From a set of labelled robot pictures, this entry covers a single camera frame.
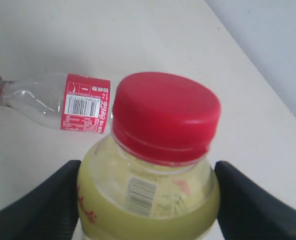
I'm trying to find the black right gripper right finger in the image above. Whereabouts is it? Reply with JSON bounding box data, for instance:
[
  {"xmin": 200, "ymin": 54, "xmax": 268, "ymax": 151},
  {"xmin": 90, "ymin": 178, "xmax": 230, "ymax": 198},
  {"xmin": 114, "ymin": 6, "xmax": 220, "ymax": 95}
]
[{"xmin": 215, "ymin": 161, "xmax": 296, "ymax": 240}]

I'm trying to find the clear red-label cola bottle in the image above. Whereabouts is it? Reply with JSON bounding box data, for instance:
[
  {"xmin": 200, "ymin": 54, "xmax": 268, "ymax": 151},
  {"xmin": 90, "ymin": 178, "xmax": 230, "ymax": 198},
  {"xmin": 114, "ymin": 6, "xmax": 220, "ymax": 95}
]
[{"xmin": 0, "ymin": 73, "xmax": 111, "ymax": 134}]

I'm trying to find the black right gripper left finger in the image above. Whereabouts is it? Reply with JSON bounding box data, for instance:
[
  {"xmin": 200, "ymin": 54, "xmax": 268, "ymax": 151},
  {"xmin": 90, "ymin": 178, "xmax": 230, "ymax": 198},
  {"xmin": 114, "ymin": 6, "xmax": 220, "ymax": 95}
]
[{"xmin": 0, "ymin": 160, "xmax": 81, "ymax": 240}]

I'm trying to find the yellow juice bottle red cap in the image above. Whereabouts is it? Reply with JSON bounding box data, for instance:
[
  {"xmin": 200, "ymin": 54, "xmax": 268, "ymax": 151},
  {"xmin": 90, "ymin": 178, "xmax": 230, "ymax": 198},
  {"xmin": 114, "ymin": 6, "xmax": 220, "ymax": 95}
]
[{"xmin": 77, "ymin": 72, "xmax": 221, "ymax": 240}]

